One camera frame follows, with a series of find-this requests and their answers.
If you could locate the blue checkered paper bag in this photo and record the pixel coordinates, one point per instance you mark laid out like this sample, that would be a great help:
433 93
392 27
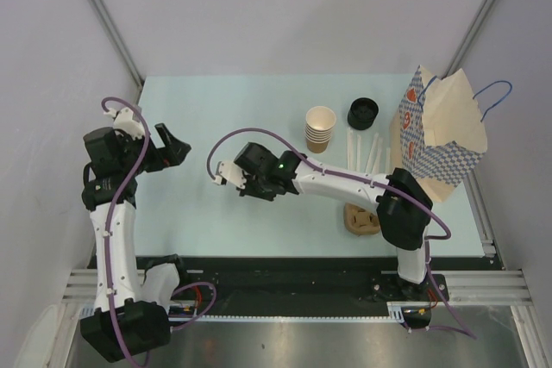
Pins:
438 132

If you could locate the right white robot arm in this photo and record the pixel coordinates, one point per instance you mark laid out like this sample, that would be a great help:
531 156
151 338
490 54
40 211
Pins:
399 202

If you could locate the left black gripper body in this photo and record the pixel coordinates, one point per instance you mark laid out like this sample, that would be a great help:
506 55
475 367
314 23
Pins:
154 159

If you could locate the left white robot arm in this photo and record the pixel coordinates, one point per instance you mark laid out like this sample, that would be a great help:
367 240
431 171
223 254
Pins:
130 314

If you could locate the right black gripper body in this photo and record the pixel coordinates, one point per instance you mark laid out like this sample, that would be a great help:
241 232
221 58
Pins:
255 187

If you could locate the stack of brown paper cups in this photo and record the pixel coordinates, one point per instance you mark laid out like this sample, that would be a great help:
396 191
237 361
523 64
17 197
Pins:
319 125

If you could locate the stack of black lids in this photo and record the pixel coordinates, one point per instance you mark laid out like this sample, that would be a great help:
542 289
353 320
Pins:
362 113

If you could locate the white wrapped straw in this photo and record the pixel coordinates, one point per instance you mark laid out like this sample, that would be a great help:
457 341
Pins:
380 156
372 153
350 148
358 153

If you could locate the brown cardboard cup carrier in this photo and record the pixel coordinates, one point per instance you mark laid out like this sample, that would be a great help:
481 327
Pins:
359 221

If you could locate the white cable duct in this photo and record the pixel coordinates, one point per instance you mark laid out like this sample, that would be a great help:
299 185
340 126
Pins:
393 315

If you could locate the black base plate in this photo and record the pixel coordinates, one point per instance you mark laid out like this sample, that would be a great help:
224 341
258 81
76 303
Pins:
374 278

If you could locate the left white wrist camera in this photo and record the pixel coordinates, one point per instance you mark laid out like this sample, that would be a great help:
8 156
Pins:
126 121

